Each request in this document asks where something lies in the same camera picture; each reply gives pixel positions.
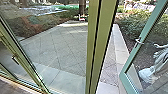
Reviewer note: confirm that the green framed glass door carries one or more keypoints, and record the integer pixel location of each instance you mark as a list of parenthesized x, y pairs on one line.
[(140, 40)]

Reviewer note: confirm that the brown tree trunk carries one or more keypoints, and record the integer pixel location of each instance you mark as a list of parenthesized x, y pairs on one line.
[(82, 6)]

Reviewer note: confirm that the reddish brown shrub bed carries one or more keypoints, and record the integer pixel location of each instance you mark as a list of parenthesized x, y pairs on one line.
[(36, 23)]

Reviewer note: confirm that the green hedge shrub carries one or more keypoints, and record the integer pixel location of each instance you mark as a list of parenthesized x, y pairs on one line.
[(133, 25)]

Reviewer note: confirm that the garden pond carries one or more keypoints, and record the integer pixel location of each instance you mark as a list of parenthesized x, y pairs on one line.
[(46, 8)]

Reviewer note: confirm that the dark window latch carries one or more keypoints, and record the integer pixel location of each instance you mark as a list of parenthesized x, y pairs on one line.
[(15, 60)]

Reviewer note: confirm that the green door post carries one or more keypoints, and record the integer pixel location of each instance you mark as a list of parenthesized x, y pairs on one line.
[(100, 46)]

